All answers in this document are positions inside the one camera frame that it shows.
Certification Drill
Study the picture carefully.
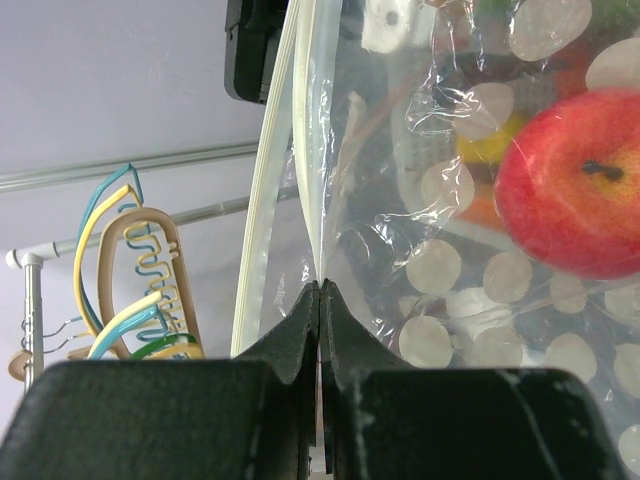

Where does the light blue hanger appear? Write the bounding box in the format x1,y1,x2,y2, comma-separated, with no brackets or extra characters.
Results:
90,305,168,359

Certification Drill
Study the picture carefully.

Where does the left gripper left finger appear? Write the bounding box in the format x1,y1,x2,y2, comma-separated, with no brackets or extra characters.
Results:
1,283,320,479

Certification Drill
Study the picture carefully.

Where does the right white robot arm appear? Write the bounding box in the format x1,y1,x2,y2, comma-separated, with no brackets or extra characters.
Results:
224,0,289,104

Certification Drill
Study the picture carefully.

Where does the teal plastic hanger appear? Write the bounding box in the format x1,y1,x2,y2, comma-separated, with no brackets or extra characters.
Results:
72,163,144,334

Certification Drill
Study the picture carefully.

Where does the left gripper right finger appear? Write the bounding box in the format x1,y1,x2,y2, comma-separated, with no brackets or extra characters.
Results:
320,281,626,479

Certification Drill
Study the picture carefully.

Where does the clear dotted zip top bag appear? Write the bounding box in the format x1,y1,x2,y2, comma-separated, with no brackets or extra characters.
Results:
231,1,639,479

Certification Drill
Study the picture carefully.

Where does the orange pumpkin slice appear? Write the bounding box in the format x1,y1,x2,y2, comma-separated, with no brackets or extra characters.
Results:
456,196,504,231

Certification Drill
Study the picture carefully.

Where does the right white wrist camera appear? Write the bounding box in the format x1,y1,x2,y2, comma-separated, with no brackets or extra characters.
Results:
361,0,438,54

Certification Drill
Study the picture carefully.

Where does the red apple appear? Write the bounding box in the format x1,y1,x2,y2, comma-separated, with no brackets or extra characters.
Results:
494,88,639,280

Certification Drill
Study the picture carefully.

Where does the yellow lemon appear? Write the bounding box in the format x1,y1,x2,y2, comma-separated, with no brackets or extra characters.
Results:
456,111,530,165

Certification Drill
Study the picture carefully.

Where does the green hanger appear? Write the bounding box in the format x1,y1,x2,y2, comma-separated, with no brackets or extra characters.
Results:
130,333,196,360

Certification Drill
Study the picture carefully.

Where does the grey clothes rack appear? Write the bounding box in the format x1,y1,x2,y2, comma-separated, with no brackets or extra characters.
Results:
1,141,258,388

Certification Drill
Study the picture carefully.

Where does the cream hanger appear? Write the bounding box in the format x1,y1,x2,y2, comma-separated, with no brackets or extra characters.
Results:
88,291,162,360

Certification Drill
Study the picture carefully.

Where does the yellow plastic hanger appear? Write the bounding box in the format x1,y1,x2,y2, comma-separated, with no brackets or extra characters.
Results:
73,184,144,334

